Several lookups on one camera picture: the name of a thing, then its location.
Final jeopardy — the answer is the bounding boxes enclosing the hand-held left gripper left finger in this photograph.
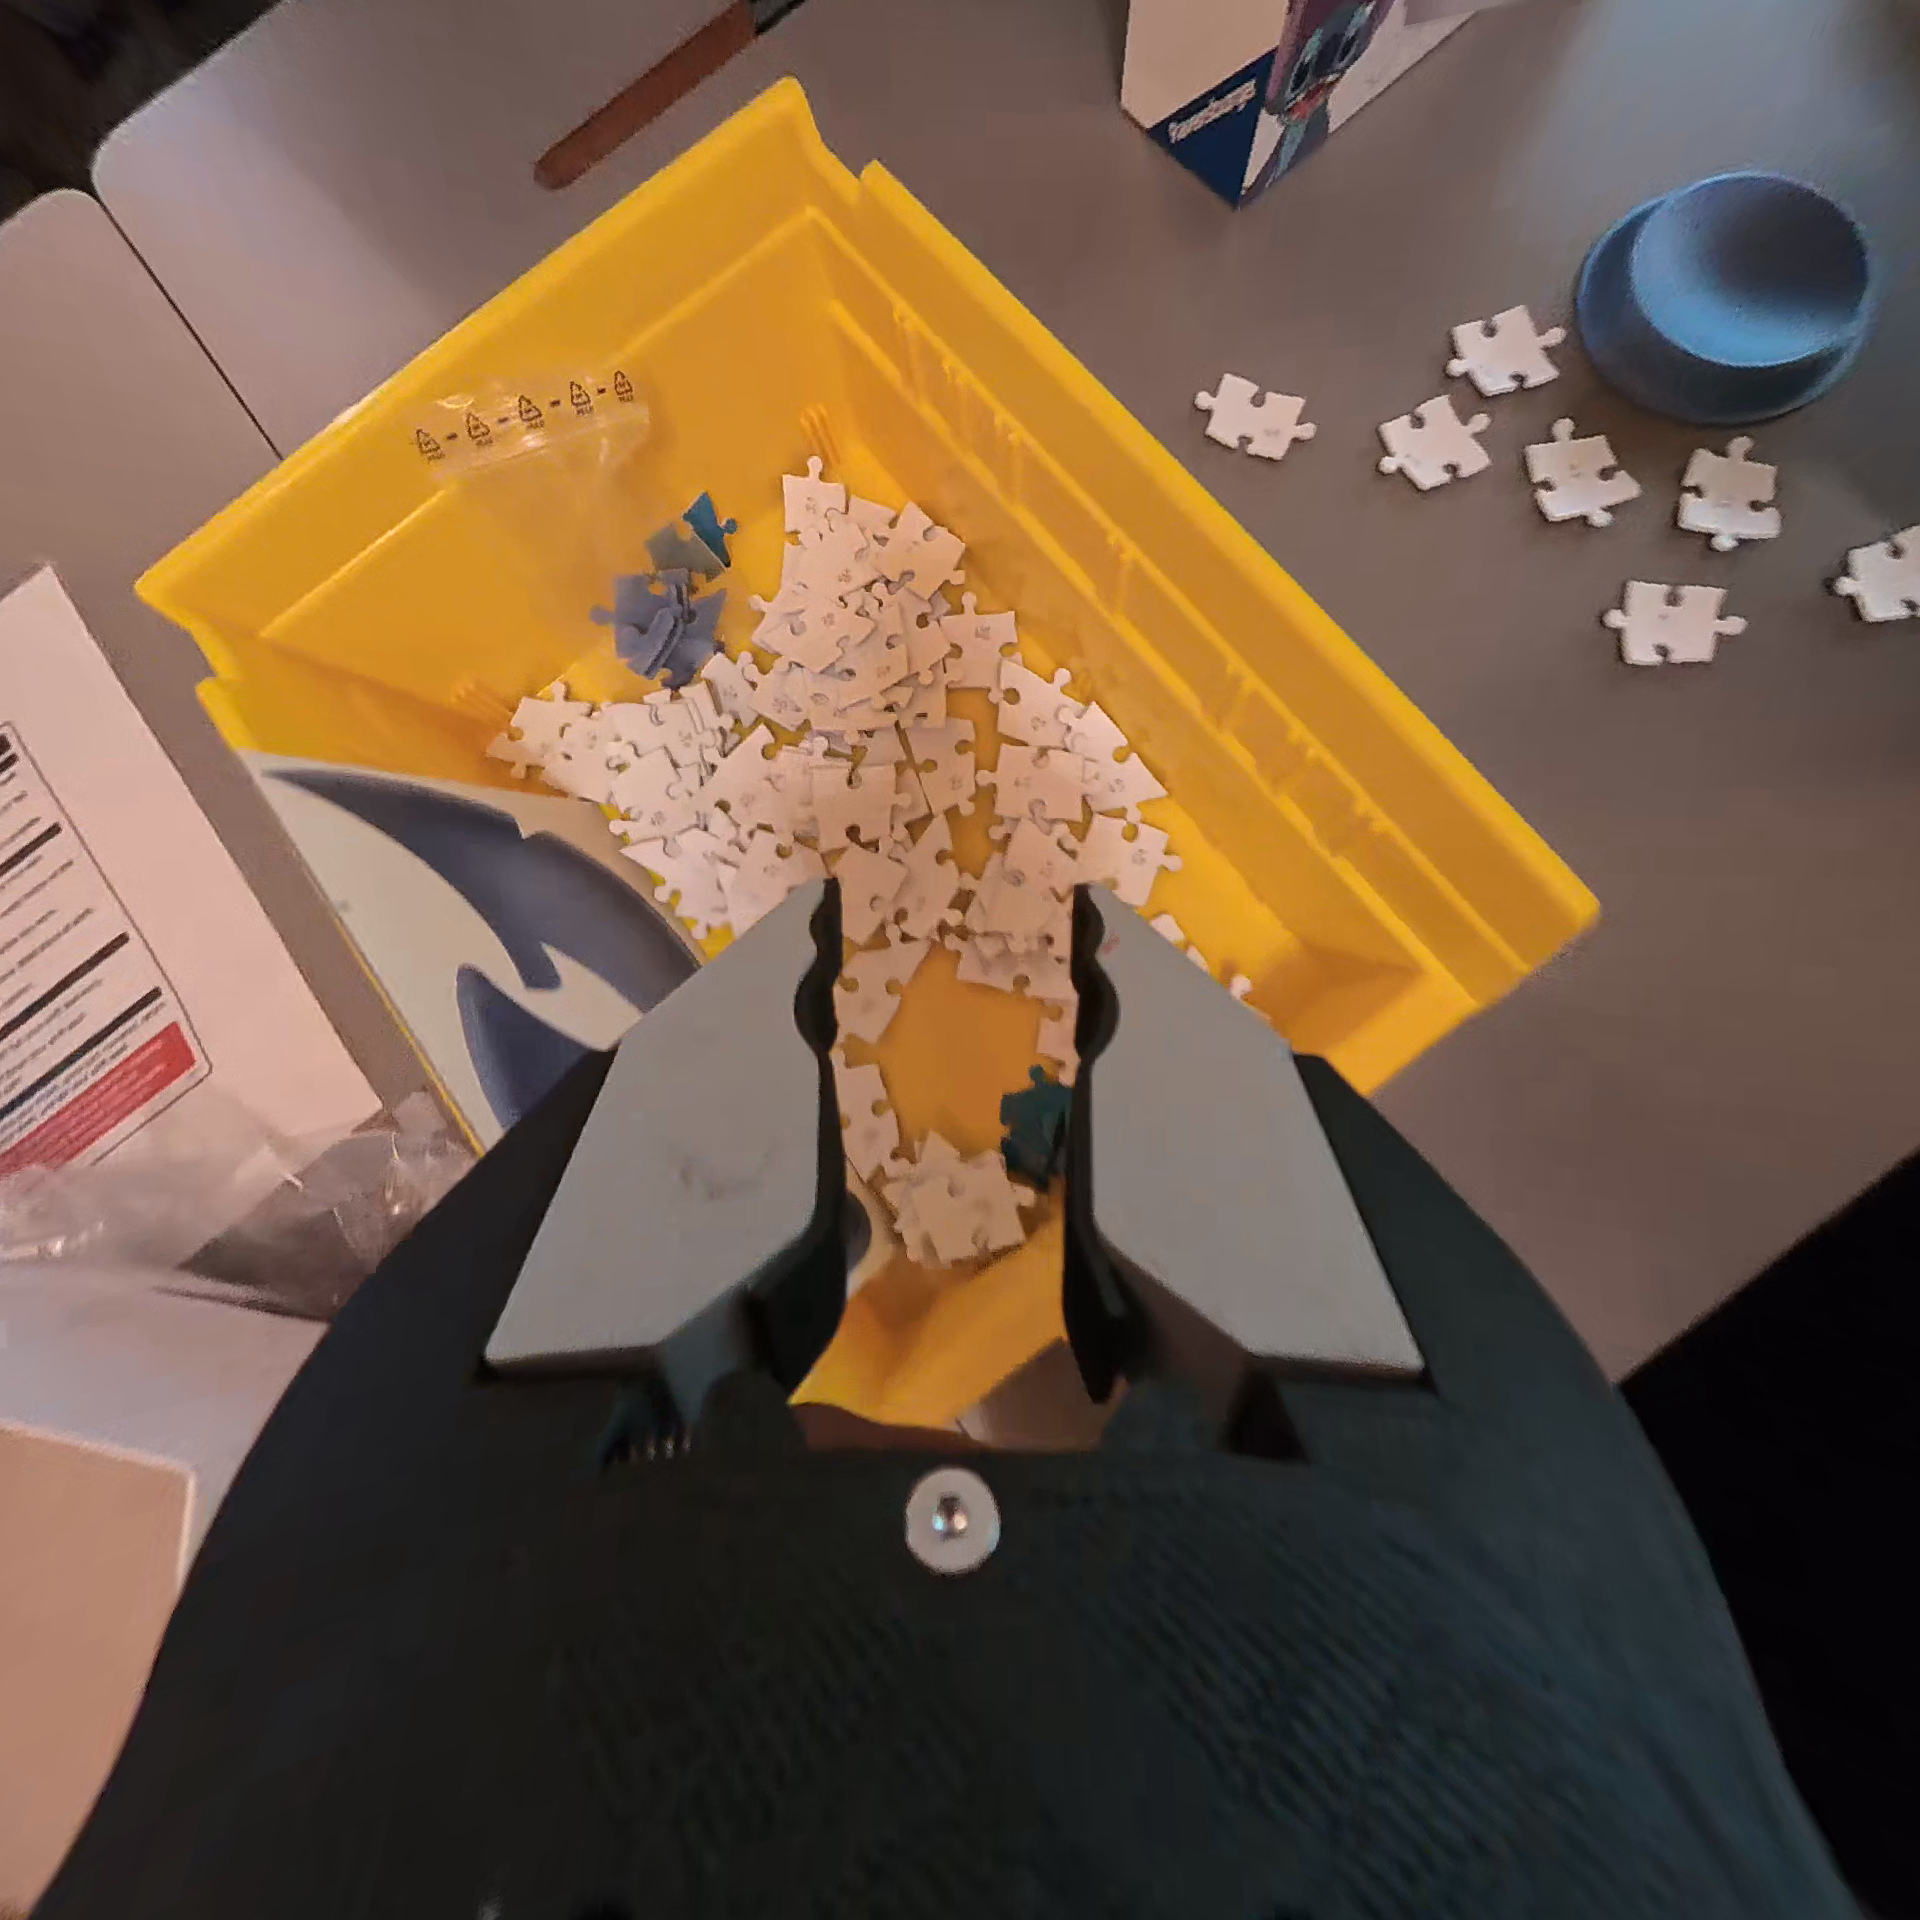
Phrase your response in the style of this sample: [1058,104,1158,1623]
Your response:
[482,879,853,1401]

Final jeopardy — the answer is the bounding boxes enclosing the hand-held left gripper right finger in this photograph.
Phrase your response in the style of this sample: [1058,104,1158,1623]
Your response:
[1058,882,1425,1408]

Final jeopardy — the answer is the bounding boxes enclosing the teal puzzle piece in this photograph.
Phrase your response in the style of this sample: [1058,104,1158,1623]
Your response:
[999,1067,1073,1186]

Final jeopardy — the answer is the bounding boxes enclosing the pile of white puzzle pieces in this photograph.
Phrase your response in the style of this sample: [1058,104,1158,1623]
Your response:
[487,455,1278,1274]

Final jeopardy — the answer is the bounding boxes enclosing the yellow plastic bin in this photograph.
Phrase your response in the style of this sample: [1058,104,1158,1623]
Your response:
[135,78,1600,1427]

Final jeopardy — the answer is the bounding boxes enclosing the spread-out white puzzle pieces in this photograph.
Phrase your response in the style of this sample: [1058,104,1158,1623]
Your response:
[1190,305,1920,673]

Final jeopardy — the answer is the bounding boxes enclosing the puzzle box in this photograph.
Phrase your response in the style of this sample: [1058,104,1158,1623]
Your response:
[1117,0,1478,209]

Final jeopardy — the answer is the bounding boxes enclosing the printed card with blue shapes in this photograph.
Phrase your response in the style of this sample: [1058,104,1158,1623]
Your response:
[246,751,705,1151]

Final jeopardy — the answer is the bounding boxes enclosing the crumpled clear plastic wrap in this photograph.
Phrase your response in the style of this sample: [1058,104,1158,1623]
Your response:
[0,1089,482,1321]

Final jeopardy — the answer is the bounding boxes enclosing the small heap of blue pieces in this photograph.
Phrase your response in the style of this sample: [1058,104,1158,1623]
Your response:
[589,492,741,694]

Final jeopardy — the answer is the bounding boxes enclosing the beige cardboard box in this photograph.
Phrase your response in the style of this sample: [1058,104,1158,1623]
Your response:
[0,1290,330,1920]

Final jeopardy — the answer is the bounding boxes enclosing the clear plastic bag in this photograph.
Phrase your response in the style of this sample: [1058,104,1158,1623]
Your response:
[406,364,648,482]

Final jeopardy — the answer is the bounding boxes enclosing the blue round bowl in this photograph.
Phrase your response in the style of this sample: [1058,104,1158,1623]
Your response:
[1575,171,1875,426]

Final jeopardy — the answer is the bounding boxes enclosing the brown wooden handle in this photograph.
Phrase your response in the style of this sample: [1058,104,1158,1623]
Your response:
[533,0,781,193]

